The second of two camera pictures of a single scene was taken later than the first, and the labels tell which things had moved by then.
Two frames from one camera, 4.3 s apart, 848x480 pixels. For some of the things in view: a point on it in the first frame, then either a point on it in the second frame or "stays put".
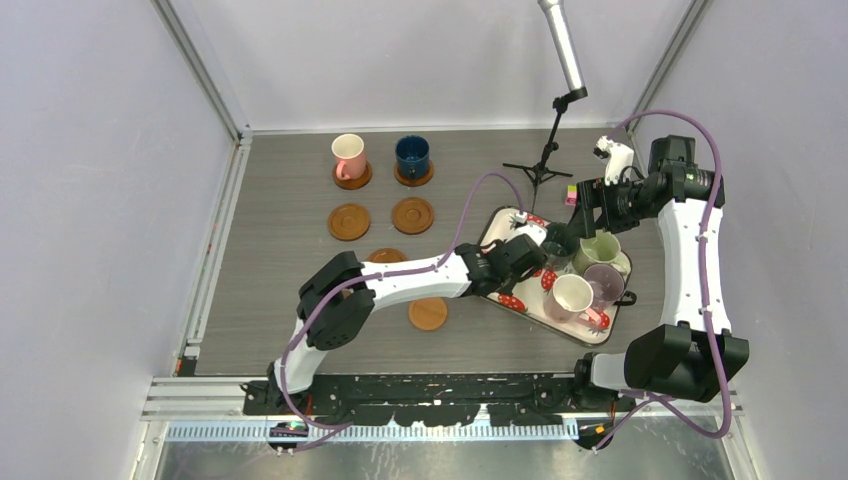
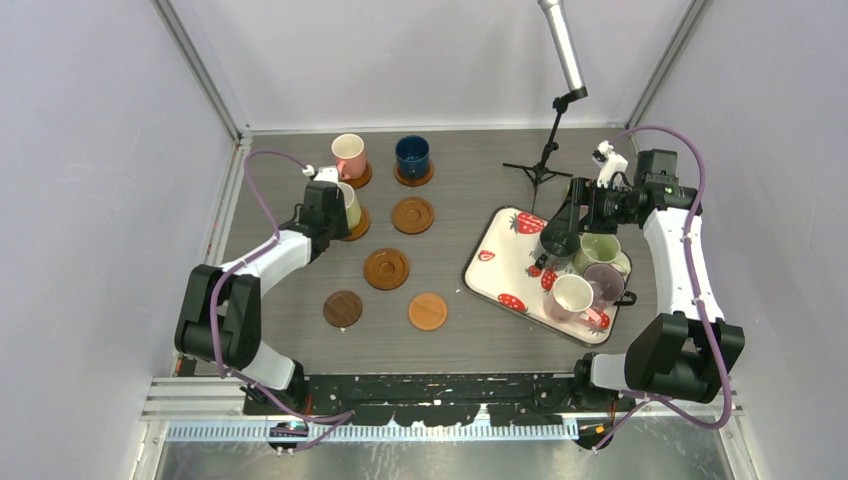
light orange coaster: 427,314 stays put
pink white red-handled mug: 569,298 stays put
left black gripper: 515,279 → 342,230
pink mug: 350,154 stays put
